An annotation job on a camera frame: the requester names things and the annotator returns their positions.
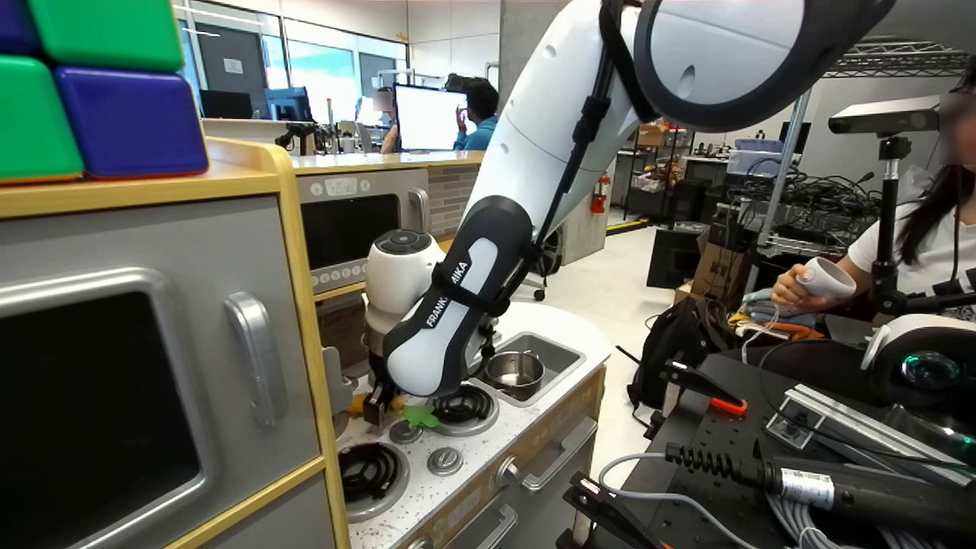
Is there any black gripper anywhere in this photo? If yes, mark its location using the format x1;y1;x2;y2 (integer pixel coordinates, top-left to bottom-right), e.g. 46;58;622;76
363;355;398;424

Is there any carrot plush toy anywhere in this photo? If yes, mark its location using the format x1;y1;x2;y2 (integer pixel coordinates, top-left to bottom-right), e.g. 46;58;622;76
347;395;440;429

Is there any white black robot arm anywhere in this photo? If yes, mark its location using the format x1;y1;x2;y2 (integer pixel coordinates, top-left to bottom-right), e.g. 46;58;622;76
378;0;897;396

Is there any steel pot in sink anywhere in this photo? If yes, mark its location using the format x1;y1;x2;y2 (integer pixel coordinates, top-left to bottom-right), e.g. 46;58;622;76
482;350;544;399

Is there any steel toy sink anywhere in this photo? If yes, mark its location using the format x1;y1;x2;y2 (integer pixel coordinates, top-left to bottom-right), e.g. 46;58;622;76
478;337;579;404

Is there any silver toy microwave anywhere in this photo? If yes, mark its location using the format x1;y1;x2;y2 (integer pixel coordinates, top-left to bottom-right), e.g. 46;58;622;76
295;172;430;292

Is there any wooden toy kitchen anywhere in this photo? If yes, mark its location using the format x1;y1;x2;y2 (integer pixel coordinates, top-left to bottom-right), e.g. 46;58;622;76
0;139;613;549

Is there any black burner back left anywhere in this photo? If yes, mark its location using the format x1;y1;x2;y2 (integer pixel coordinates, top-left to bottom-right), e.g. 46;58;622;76
338;442;407;523

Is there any black burner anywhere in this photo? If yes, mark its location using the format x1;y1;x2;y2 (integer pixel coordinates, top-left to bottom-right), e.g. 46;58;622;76
338;442;407;523
434;386;497;435

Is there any black burner front left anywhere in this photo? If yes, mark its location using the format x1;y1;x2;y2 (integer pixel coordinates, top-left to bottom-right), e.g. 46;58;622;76
434;386;497;435

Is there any person in blue shirt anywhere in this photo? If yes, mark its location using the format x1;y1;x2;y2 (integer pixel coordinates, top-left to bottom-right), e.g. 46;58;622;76
445;73;501;151

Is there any stack of coloured blocks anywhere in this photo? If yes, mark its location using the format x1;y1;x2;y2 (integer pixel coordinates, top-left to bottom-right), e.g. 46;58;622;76
0;0;206;183

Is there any person in white shirt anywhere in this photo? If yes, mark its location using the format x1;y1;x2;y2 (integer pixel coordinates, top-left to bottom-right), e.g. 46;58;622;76
771;166;976;315

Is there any coiled grey cable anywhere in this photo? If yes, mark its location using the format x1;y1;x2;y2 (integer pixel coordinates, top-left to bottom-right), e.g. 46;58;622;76
594;453;947;549

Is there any camera on stand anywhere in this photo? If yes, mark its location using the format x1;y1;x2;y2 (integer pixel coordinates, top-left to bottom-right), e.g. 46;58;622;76
825;97;976;315

